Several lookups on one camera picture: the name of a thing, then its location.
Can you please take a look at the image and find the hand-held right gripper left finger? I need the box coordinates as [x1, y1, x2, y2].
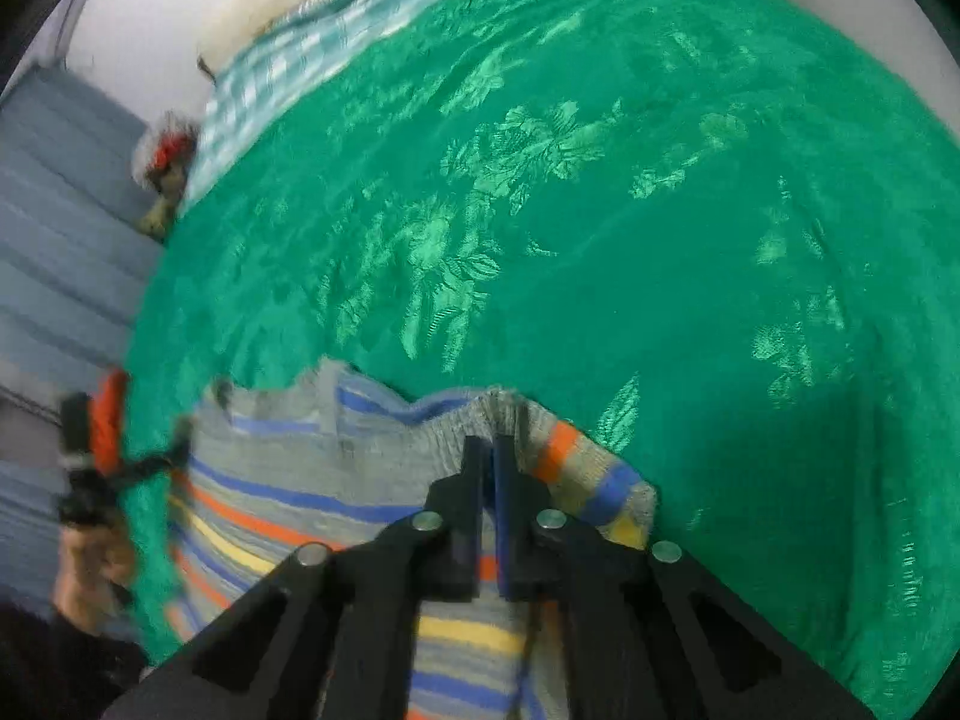
[101, 435, 496, 720]

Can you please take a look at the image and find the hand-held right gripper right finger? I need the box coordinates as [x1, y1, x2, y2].
[491, 433, 878, 720]

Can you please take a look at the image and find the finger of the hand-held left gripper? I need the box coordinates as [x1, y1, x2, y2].
[112, 418, 194, 487]

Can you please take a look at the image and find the striped knit t-shirt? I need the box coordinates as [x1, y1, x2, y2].
[161, 358, 661, 720]

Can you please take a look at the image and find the pile of mixed clothes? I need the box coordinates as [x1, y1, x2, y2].
[131, 112, 205, 242]

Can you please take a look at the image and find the person's left hand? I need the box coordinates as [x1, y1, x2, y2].
[51, 517, 141, 635]

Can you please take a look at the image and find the orange cloth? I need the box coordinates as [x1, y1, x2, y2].
[88, 369, 134, 475]

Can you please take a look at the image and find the blue curtain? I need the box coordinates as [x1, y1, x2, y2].
[0, 64, 167, 605]

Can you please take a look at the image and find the green floral bedspread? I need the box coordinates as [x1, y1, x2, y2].
[124, 0, 960, 720]

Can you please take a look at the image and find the green checked bed sheet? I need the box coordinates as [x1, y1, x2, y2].
[184, 0, 601, 203]

